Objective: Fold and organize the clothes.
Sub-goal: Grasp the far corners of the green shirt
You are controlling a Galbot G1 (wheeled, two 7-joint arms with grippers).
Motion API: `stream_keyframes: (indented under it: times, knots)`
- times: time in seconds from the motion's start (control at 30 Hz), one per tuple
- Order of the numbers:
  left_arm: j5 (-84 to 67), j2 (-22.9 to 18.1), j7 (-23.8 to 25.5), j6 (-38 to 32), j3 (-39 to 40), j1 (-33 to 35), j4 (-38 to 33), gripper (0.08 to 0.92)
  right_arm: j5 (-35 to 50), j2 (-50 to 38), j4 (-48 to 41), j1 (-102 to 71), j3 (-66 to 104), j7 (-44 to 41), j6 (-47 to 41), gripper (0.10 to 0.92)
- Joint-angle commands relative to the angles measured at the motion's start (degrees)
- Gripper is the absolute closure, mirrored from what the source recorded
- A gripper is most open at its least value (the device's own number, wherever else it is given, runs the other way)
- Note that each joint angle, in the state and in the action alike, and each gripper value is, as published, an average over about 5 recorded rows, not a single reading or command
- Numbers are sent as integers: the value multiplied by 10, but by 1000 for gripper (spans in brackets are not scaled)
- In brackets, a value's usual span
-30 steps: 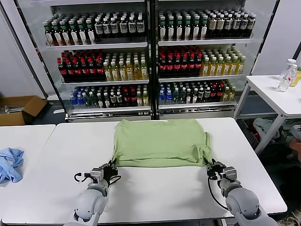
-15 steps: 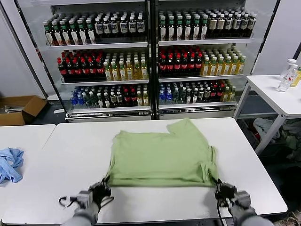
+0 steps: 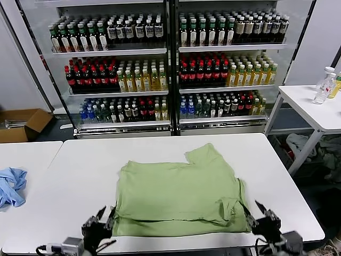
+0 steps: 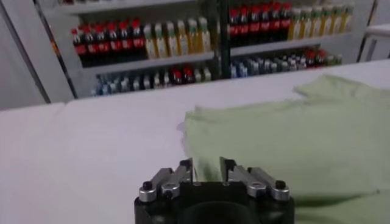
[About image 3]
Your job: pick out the glass door black frame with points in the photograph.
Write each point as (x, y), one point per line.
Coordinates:
(42, 40)
(298, 32)

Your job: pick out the green cap white label bottle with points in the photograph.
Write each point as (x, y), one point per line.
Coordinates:
(56, 42)
(212, 35)
(202, 35)
(93, 40)
(230, 35)
(83, 41)
(193, 36)
(74, 41)
(65, 42)
(183, 36)
(221, 35)
(103, 40)

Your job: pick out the beige sneaker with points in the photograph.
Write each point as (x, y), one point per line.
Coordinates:
(330, 249)

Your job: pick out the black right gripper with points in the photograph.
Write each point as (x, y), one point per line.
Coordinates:
(267, 232)

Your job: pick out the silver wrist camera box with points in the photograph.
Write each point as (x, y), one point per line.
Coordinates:
(292, 240)
(71, 245)

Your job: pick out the red cap cola bottle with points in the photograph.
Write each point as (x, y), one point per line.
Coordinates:
(79, 80)
(104, 80)
(95, 80)
(208, 75)
(70, 81)
(183, 76)
(191, 76)
(216, 75)
(150, 111)
(87, 80)
(200, 75)
(143, 112)
(241, 106)
(112, 79)
(249, 105)
(224, 74)

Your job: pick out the white side table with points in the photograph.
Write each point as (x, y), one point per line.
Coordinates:
(306, 106)

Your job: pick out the white drinks display rack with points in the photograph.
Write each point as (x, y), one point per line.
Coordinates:
(133, 133)
(226, 130)

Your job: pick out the dark drink bottle navy label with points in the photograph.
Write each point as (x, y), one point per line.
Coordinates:
(139, 32)
(129, 32)
(258, 28)
(159, 31)
(267, 28)
(276, 28)
(284, 27)
(149, 31)
(120, 32)
(111, 33)

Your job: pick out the red fabric item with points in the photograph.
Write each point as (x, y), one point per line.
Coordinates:
(289, 152)

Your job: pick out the clear bottle white cap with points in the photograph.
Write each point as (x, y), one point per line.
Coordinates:
(327, 76)

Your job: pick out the grey green clothes pile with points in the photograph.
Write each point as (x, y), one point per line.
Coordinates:
(331, 157)

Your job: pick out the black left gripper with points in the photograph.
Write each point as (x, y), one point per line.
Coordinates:
(93, 240)

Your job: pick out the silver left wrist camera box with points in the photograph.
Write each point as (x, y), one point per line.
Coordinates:
(71, 245)

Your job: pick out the clear bottle red label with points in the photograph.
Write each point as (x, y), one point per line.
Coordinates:
(322, 92)

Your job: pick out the yellow juice bottle green cap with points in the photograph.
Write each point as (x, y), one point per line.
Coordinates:
(121, 84)
(256, 76)
(158, 112)
(232, 78)
(146, 82)
(130, 83)
(272, 75)
(138, 83)
(165, 111)
(163, 81)
(262, 107)
(336, 89)
(240, 77)
(248, 77)
(256, 107)
(264, 76)
(155, 82)

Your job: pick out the light green shirt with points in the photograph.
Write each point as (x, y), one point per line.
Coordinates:
(173, 192)

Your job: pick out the white crumpled cloth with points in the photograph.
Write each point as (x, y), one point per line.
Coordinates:
(298, 141)

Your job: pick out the brown cardboard box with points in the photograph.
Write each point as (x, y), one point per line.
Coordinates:
(34, 125)

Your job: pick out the white cap dark drink bottle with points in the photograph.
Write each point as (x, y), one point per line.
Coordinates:
(227, 108)
(220, 109)
(213, 109)
(234, 108)
(121, 114)
(128, 113)
(113, 114)
(135, 113)

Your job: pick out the light blue crumpled cloth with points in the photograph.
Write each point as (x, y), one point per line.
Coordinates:
(13, 192)

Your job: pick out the dark drink bottle beige label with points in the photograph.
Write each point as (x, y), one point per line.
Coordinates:
(240, 29)
(249, 28)

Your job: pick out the blue water bottle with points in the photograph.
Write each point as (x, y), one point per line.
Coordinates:
(83, 115)
(91, 115)
(183, 111)
(190, 111)

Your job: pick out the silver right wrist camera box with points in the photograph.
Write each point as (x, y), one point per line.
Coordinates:
(292, 240)

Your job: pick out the clear green water bottle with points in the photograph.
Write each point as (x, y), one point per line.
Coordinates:
(106, 114)
(99, 114)
(198, 110)
(206, 110)

